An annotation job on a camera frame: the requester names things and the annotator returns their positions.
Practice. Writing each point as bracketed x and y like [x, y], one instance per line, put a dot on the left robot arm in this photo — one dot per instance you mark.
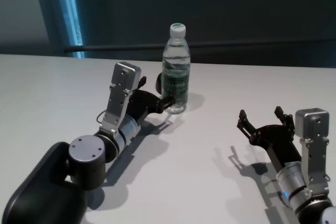
[52, 187]

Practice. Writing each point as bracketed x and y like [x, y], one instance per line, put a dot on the narrow window strip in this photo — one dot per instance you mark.
[71, 24]

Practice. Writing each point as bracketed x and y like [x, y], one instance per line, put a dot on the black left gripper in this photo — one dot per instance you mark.
[145, 103]

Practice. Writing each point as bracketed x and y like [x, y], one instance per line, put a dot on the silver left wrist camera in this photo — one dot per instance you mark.
[123, 79]

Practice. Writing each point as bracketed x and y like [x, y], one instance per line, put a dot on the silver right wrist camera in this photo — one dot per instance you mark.
[312, 124]

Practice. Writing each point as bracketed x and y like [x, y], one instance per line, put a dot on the clear green-label water bottle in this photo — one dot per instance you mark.
[176, 77]

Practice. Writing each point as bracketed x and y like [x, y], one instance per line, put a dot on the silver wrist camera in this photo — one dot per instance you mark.
[312, 124]
[123, 79]

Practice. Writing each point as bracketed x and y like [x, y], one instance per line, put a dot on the black round green-top button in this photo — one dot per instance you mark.
[158, 83]

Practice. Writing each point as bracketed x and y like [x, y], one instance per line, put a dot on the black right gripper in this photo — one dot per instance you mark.
[278, 140]

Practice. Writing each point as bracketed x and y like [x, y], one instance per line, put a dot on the dark horizontal railing bar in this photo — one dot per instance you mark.
[118, 48]

